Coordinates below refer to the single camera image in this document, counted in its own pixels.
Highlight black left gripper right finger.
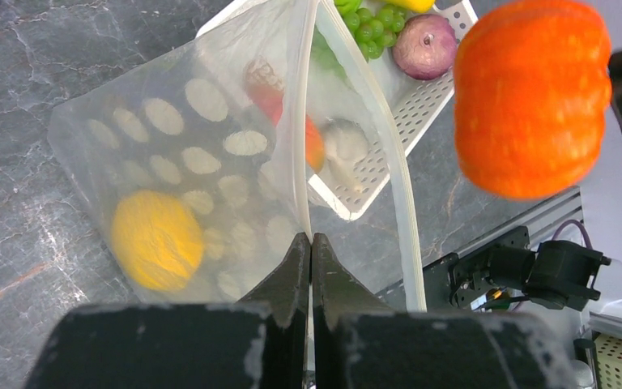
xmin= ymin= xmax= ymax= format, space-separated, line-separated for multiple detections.
xmin=310 ymin=233 xmax=577 ymax=388

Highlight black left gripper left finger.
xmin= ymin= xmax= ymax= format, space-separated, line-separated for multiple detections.
xmin=25 ymin=233 xmax=311 ymax=388

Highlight orange toy pumpkin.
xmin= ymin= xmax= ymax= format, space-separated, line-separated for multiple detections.
xmin=454 ymin=1 xmax=612 ymax=200

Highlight yellow orange toy fruit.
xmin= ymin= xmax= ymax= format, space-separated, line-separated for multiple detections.
xmin=110 ymin=190 xmax=205 ymax=292

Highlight clear zip top bag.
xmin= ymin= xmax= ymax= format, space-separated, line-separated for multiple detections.
xmin=48 ymin=1 xmax=426 ymax=311

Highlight green toy grapes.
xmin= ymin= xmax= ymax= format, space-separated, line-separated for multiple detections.
xmin=310 ymin=5 xmax=407 ymax=71

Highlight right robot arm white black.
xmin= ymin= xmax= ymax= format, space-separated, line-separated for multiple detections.
xmin=445 ymin=50 xmax=622 ymax=336

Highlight white toy garlic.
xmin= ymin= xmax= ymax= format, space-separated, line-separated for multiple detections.
xmin=322 ymin=119 xmax=369 ymax=192

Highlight purple toy onion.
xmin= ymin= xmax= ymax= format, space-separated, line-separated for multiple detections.
xmin=392 ymin=14 xmax=457 ymax=80

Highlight white perforated plastic basket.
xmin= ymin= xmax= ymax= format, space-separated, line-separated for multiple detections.
xmin=197 ymin=1 xmax=478 ymax=221

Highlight green toy lettuce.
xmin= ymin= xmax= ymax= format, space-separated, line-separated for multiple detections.
xmin=333 ymin=0 xmax=362 ymax=16

